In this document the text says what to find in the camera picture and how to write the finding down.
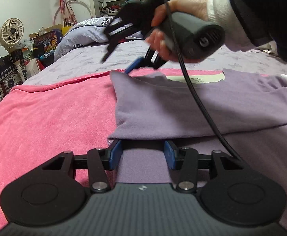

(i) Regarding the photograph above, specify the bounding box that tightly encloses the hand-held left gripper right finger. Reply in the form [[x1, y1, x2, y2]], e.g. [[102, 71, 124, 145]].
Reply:
[[163, 141, 245, 194]]

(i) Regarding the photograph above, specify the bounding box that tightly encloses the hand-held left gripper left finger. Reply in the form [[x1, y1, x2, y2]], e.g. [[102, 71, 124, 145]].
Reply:
[[42, 140, 123, 194]]

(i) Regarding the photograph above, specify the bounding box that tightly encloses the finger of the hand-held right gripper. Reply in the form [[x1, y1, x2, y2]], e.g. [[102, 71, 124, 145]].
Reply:
[[101, 17, 139, 63], [125, 47, 169, 74]]

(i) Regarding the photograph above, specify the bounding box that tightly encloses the purple long-sleeve shirt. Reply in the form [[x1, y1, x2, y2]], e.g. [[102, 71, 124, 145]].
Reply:
[[107, 69, 287, 234]]

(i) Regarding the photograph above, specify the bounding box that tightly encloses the person's right forearm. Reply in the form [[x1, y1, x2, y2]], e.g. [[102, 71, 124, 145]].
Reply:
[[206, 0, 287, 62]]

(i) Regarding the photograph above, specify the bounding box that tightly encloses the person's right hand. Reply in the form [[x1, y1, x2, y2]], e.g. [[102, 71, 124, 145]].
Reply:
[[145, 0, 214, 62]]

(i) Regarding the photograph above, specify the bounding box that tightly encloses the lilac leaf-print duvet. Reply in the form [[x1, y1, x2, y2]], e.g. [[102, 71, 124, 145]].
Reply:
[[54, 16, 149, 61]]

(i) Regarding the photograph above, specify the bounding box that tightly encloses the lilac patterned bed sheet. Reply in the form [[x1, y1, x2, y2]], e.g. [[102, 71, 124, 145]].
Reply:
[[23, 39, 287, 87]]

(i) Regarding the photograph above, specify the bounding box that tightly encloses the windowsill clutter of toys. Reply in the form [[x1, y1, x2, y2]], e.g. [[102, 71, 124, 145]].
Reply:
[[99, 0, 152, 17]]

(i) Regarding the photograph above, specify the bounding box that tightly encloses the yellow container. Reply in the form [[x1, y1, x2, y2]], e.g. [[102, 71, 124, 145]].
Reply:
[[61, 25, 73, 37]]

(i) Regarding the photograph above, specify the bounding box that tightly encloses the pink hoop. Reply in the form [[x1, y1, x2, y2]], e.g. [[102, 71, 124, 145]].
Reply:
[[53, 0, 95, 26]]

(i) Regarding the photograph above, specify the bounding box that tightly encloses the pink tied curtain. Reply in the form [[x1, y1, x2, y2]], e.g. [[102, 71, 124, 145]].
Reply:
[[56, 0, 79, 25]]

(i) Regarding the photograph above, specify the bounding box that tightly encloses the colourful printed box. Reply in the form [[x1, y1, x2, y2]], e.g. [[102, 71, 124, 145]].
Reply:
[[33, 29, 63, 55]]

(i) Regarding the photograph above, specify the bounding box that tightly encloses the pink blanket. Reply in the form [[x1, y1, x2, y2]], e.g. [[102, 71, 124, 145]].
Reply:
[[0, 68, 226, 235]]

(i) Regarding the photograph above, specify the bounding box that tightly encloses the white plastic bag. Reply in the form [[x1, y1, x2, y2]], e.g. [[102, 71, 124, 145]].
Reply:
[[17, 39, 35, 53]]

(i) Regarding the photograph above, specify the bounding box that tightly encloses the beige desk fan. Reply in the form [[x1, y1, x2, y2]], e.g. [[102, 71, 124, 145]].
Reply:
[[0, 18, 25, 53]]

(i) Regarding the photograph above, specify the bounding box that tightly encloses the black patterned bag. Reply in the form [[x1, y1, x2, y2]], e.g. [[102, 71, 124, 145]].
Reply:
[[0, 51, 28, 114]]

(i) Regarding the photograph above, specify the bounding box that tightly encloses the black cable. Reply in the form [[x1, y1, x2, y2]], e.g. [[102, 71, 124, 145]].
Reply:
[[153, 0, 244, 164]]

